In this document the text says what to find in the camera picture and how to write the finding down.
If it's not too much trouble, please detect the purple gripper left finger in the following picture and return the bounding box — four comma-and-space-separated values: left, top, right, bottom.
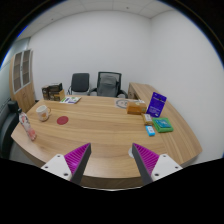
42, 143, 91, 185

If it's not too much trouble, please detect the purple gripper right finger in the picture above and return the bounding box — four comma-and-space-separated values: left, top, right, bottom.
132, 143, 182, 185

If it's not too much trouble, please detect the clear plastic water bottle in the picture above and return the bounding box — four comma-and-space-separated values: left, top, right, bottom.
18, 109, 36, 141

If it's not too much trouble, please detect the wooden side desk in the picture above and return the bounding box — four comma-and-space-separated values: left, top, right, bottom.
128, 82, 202, 165

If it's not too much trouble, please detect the small blue box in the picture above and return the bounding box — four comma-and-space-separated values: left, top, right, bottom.
145, 126, 155, 136

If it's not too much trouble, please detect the green flat box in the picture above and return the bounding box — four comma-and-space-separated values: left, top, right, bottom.
152, 118, 173, 133

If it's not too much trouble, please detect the red round coaster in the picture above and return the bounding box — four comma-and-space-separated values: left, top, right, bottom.
57, 116, 69, 125

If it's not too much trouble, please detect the small tan box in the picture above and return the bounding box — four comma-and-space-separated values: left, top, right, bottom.
143, 114, 153, 125

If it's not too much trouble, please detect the wooden tissue box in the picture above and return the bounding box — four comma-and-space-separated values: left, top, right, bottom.
126, 102, 147, 115

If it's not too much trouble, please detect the white patterned mug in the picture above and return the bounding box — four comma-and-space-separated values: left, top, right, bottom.
36, 105, 51, 122

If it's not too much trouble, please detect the purple standing sign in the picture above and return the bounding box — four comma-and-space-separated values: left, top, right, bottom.
147, 92, 167, 118

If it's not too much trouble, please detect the white green leaflet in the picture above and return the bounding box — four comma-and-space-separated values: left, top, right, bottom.
60, 97, 81, 104

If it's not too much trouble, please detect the dark cardboard box stack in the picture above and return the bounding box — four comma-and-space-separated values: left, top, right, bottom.
42, 83, 65, 101

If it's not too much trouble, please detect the black chair at left edge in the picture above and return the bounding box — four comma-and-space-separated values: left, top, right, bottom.
0, 101, 19, 159

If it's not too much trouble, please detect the black office chair left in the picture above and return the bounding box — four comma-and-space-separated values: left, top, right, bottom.
67, 73, 90, 95

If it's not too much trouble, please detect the grey mesh office chair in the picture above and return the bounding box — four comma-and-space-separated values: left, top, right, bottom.
88, 71, 128, 98

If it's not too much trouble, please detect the wooden glass-door cabinet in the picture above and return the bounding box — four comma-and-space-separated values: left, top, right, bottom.
9, 49, 35, 107

